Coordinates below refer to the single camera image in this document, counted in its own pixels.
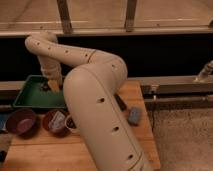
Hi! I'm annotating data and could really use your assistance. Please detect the green plastic tray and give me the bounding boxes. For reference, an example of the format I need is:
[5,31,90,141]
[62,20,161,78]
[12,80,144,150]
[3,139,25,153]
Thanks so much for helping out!
[13,75,66,109]

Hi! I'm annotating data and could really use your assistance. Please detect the purple bowl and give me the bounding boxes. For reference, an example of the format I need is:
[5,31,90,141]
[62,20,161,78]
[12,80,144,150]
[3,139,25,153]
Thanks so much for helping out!
[5,108,37,135]

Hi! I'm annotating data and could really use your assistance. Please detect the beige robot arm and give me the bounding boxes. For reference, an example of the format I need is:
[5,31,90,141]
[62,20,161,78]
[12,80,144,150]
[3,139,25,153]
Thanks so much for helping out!
[25,34,154,171]

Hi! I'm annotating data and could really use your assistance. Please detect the right metal window post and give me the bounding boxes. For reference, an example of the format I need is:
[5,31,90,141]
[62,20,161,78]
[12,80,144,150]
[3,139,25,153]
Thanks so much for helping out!
[124,0,137,32]

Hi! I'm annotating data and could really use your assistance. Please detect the left metal window post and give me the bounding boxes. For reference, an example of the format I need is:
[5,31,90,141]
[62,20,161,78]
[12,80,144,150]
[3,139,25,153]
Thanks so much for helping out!
[57,0,73,34]

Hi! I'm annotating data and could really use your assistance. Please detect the small white cup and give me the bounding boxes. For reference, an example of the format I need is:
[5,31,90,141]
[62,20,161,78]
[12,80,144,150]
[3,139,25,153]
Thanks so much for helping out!
[65,115,78,133]

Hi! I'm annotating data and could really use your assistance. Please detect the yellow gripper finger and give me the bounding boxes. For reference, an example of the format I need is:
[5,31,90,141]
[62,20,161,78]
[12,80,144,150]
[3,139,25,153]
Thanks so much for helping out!
[48,80,60,92]

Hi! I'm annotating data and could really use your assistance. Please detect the black handled brush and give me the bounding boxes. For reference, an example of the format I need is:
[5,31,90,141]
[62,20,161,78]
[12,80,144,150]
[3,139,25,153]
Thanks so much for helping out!
[40,83,50,92]

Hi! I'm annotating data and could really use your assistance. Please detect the wooden cutting board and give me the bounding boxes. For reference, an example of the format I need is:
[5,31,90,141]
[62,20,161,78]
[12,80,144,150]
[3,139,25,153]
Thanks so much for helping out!
[0,81,161,171]

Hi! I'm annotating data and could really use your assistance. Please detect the beige ribbed gripper body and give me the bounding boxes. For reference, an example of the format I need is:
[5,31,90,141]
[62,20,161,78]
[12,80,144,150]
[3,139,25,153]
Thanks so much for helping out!
[41,61,62,82]

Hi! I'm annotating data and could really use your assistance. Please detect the metal window post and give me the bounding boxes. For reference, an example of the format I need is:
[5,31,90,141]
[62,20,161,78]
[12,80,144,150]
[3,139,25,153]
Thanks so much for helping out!
[124,0,137,32]
[57,0,73,34]

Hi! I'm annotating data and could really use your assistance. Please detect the black rectangular block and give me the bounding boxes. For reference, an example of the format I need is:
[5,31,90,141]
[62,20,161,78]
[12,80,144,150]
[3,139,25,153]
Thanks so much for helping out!
[115,94,127,111]

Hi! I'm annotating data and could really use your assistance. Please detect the blue sponge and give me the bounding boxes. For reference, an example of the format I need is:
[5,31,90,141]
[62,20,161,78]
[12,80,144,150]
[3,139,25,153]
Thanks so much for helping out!
[127,107,141,126]

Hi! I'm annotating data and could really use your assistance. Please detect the red bowl with white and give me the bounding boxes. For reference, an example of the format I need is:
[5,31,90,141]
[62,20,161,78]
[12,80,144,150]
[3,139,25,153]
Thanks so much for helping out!
[42,109,67,135]

